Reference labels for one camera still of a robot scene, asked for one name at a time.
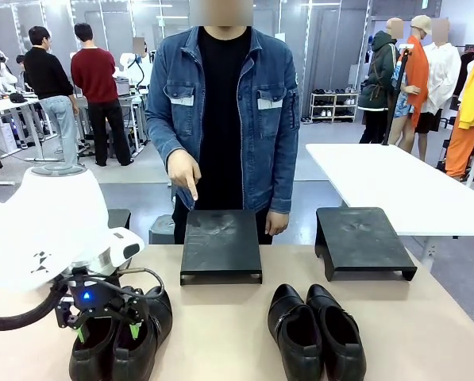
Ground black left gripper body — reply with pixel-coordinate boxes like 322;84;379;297
67;275;121;314

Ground black leather ankle shoe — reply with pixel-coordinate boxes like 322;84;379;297
112;285;173;381
306;283;368;381
267;283;324;381
68;313;122;381

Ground person's left forearm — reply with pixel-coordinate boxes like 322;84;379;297
266;138;301;214

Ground person's right forearm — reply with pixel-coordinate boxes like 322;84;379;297
145;118;198;175

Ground black metal shoe stand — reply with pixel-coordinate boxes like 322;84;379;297
179;209;264;286
314;206;418;282

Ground person in denim jacket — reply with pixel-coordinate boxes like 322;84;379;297
144;0;301;245

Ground person in white top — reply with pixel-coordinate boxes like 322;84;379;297
131;37;155;90

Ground person's right hand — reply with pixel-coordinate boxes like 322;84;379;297
167;148;203;202

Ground person's left hand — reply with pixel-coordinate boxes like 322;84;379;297
264;210;291;237

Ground grey bin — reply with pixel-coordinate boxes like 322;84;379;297
148;214;177;245

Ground white background desk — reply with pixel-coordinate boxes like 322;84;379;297
0;93;43;160

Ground man in red sweater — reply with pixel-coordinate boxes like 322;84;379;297
70;22;135;167

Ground man in black sweater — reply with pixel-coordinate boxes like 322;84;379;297
23;25;79;166

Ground small white background robot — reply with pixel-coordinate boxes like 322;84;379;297
0;49;17;92

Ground white side table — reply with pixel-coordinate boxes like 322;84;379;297
305;142;474;275

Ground white shoe rack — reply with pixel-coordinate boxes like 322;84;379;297
310;87;359;124

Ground orange trousers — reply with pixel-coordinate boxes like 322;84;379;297
445;125;474;179

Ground mannequin with orange scarf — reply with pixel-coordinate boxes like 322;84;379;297
387;14;434;154

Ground mannequin in white shirt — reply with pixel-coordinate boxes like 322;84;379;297
414;17;463;162

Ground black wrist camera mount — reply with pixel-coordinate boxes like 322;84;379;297
55;296;79;329

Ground thin grey gripper cable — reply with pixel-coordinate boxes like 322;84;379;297
117;267;167;305

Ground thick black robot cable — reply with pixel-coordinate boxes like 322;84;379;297
0;277;73;333

